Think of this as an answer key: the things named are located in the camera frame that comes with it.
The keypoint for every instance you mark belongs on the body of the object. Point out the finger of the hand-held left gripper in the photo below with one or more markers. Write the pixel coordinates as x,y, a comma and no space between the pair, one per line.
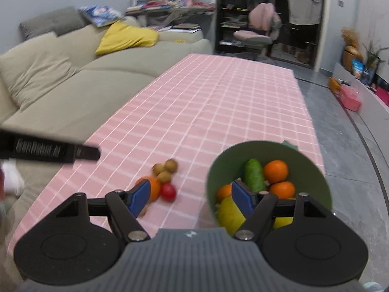
88,153

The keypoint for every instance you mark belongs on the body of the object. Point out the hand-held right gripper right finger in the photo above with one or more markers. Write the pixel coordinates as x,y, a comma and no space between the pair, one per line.
241,197

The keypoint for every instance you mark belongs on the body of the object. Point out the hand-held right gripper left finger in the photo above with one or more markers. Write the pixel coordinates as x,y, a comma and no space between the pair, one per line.
139,196

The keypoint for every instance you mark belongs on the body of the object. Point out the large orange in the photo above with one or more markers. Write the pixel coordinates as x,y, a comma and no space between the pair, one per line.
155,188

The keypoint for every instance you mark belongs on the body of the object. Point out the small orange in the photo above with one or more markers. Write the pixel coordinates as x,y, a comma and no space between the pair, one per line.
224,192
276,171
282,189

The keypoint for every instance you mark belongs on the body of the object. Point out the green cucumber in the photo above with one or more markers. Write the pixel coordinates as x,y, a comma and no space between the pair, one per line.
253,175

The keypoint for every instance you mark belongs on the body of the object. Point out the green colander bowl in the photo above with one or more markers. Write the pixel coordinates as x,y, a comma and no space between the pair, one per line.
231,161

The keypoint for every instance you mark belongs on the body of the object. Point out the green-yellow mango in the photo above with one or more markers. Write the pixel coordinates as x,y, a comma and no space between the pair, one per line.
282,222

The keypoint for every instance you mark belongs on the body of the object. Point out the brown longan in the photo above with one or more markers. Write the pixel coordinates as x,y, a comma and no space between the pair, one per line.
164,176
145,210
158,168
171,165

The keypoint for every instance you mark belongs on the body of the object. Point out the small red fruit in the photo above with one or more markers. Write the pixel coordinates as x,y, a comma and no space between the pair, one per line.
168,192

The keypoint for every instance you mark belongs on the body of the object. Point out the beige sofa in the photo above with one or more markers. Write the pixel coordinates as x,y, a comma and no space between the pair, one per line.
91,82

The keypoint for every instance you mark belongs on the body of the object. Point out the beige sofa cushion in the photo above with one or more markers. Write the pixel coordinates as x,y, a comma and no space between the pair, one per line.
36,67

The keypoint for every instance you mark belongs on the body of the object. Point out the pink checked tablecloth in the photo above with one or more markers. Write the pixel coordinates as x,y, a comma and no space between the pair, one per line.
212,103

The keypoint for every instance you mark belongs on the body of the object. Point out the yellow pillow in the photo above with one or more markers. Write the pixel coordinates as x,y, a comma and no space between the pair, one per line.
127,38

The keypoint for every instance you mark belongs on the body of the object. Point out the grey cushion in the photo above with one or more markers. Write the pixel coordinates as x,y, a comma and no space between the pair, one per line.
51,21

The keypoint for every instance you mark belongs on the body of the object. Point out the blue printed pillow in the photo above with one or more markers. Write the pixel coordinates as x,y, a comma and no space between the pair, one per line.
101,13

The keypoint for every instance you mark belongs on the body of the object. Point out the orange box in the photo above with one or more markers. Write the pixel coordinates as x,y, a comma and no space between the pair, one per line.
334,85

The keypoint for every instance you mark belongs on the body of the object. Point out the pink box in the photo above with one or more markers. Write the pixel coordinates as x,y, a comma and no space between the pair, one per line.
351,99

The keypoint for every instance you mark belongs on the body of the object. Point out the books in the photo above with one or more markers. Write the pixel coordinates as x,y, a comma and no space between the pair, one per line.
185,27

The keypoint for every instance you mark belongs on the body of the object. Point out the grey television console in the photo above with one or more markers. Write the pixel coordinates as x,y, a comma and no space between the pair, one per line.
373,103

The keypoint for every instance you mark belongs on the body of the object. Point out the cluttered desk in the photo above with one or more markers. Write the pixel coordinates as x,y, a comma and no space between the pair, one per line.
176,9

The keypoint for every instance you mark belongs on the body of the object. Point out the blue snack bag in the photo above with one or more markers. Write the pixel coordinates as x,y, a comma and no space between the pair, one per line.
358,68

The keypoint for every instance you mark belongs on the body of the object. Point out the pink desk chair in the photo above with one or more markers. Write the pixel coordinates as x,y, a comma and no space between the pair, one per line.
258,24

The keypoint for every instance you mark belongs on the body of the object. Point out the black shelf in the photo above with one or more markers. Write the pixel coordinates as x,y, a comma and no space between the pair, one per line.
231,21

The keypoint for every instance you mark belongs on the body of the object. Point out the gold vase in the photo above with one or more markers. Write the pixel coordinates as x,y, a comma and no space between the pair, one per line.
351,55

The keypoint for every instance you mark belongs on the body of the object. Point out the dried flowers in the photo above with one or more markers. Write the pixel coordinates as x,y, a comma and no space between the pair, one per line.
349,36

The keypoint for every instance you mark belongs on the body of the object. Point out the green plant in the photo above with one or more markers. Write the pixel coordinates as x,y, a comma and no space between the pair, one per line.
373,54

